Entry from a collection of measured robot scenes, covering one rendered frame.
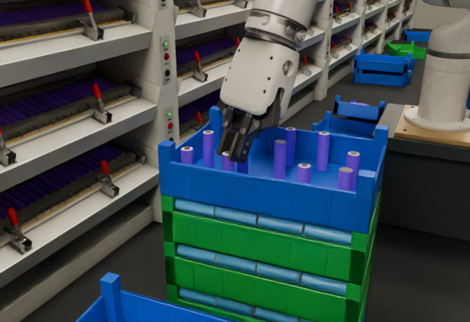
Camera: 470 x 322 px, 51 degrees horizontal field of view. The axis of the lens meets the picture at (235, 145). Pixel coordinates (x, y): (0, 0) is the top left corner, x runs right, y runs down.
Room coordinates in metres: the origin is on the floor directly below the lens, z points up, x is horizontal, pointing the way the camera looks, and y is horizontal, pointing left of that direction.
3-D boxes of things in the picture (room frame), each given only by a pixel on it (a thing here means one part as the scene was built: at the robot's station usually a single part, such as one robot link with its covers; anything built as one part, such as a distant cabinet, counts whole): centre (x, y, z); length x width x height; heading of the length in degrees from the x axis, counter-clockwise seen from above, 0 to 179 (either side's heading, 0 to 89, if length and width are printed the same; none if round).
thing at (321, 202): (0.68, -0.07, 0.44); 0.30 x 0.20 x 0.08; 69
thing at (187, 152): (0.66, 0.07, 0.44); 0.02 x 0.02 x 0.06
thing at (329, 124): (1.89, -0.49, 0.04); 0.30 x 0.20 x 0.08; 62
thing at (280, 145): (0.68, -0.07, 0.44); 0.02 x 0.02 x 0.06
